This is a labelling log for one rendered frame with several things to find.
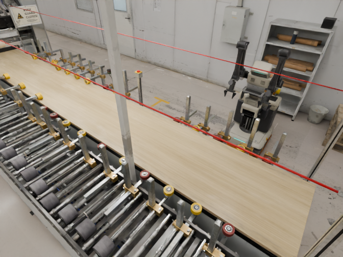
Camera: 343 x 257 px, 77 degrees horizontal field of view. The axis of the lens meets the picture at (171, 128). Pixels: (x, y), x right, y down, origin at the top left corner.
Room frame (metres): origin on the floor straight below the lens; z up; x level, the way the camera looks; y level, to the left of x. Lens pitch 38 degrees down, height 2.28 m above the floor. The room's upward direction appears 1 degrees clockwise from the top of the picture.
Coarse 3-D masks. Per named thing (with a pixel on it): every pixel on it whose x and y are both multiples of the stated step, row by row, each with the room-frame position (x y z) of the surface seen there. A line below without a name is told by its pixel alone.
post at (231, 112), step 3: (231, 111) 1.73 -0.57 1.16; (231, 114) 1.72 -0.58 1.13; (228, 117) 1.73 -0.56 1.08; (231, 117) 1.72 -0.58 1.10; (228, 120) 1.73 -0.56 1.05; (231, 120) 1.72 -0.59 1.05; (228, 123) 1.73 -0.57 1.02; (228, 126) 1.72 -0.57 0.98; (228, 129) 1.72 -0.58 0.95; (225, 132) 1.73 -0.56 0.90; (228, 132) 1.72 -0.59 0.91; (225, 135) 1.73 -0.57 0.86
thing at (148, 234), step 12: (36, 132) 1.86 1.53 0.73; (60, 144) 1.67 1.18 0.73; (36, 156) 1.48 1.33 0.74; (72, 168) 1.34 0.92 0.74; (84, 180) 1.21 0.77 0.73; (108, 204) 0.97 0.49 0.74; (96, 216) 0.87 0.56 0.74; (168, 228) 0.78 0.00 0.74; (144, 240) 0.69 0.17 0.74; (132, 252) 0.61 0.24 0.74; (192, 252) 0.62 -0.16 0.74
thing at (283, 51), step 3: (282, 48) 2.18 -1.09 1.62; (282, 51) 2.12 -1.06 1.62; (285, 51) 2.11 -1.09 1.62; (288, 51) 2.10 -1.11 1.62; (279, 54) 2.13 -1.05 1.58; (282, 54) 2.11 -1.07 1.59; (285, 54) 2.09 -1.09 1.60; (285, 60) 2.18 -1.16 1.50; (282, 66) 2.17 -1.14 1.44; (282, 69) 2.19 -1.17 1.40; (279, 75) 2.19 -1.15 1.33; (279, 78) 2.19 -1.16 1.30; (282, 78) 2.21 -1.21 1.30; (279, 84) 2.17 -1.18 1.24
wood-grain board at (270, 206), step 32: (0, 64) 3.39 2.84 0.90; (32, 64) 3.42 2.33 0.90; (64, 96) 2.39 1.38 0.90; (96, 96) 2.41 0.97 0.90; (96, 128) 1.74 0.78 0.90; (160, 128) 1.76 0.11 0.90; (160, 160) 1.31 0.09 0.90; (192, 160) 1.32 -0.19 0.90; (224, 160) 1.33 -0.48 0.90; (256, 160) 1.34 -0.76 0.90; (192, 192) 0.99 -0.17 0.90; (224, 192) 0.99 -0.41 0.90; (256, 192) 1.00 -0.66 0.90; (288, 192) 1.00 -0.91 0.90; (256, 224) 0.74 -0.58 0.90; (288, 224) 0.75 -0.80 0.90; (288, 256) 0.55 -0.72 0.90
